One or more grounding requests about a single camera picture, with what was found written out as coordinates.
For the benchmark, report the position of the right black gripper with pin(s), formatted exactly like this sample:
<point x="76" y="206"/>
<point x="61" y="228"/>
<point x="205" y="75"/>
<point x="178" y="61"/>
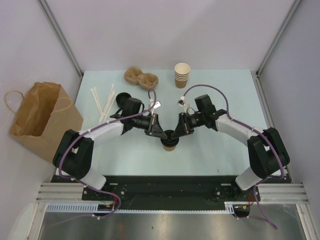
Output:
<point x="183" y="127"/>

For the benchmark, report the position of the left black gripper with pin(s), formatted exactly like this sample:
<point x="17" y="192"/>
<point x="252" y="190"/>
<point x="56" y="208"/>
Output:
<point x="155" y="129"/>

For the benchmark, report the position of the black coffee cup lid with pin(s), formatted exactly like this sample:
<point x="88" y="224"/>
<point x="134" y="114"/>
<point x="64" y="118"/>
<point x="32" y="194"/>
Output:
<point x="169" y="142"/>

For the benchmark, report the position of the brown pulp cup carrier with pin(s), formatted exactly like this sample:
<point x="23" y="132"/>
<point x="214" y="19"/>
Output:
<point x="134" y="75"/>

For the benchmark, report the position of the single brown paper cup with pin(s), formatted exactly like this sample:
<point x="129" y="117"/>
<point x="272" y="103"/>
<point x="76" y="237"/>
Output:
<point x="169" y="148"/>

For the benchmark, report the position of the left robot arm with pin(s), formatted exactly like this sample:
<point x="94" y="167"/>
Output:
<point x="74" y="153"/>

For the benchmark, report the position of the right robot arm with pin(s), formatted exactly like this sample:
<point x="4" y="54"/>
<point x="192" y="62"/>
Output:
<point x="266" y="150"/>

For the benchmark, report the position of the stack of black lids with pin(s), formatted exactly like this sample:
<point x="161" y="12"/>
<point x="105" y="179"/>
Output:
<point x="121" y="99"/>

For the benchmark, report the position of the white wrapped straw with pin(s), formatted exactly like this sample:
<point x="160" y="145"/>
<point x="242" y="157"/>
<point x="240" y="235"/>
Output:
<point x="109" y="107"/>
<point x="109" y="99"/>
<point x="100" y="119"/>
<point x="97" y="101"/>

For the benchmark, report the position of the stack of paper cups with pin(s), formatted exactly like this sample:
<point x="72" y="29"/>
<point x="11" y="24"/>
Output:
<point x="181" y="74"/>

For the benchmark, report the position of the brown paper bag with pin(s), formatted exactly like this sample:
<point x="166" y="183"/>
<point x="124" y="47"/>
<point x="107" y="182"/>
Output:
<point x="45" y="114"/>

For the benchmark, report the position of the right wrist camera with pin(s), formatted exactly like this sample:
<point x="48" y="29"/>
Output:
<point x="182" y="103"/>

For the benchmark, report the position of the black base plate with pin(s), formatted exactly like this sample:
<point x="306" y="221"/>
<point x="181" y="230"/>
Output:
<point x="176" y="193"/>

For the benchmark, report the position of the aluminium frame rail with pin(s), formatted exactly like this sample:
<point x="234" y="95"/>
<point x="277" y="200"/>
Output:
<point x="270" y="193"/>

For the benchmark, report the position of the white cable duct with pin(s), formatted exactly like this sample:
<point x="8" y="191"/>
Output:
<point x="96" y="208"/>

